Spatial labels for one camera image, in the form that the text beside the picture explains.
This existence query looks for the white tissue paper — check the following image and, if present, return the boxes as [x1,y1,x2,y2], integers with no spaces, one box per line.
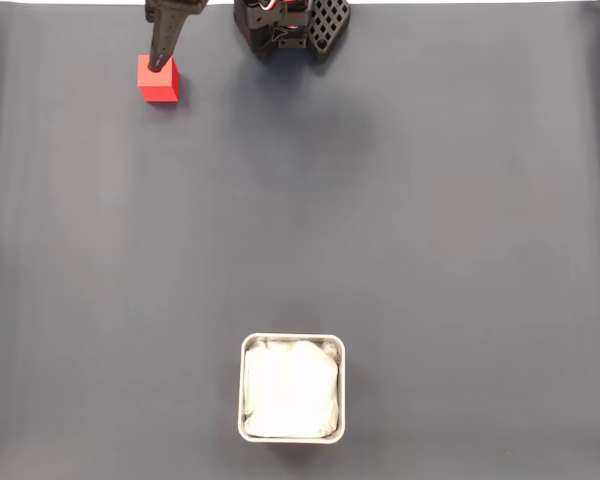
[243,339,342,440]

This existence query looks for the beige square box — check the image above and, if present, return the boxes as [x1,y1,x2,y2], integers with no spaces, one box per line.
[237,333,346,445]

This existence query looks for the dark blue-grey table mat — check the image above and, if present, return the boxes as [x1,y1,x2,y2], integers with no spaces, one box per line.
[0,2,600,480]

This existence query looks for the red cube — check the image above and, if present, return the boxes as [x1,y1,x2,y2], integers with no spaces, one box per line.
[137,54,181,105]

